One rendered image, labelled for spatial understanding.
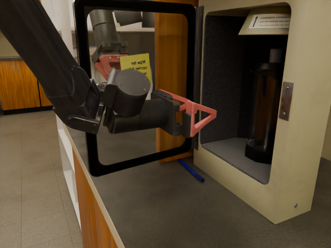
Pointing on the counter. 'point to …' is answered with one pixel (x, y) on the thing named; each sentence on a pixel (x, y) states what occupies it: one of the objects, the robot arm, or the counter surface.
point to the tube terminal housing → (305, 202)
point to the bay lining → (231, 75)
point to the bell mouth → (267, 21)
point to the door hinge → (197, 67)
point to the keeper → (285, 100)
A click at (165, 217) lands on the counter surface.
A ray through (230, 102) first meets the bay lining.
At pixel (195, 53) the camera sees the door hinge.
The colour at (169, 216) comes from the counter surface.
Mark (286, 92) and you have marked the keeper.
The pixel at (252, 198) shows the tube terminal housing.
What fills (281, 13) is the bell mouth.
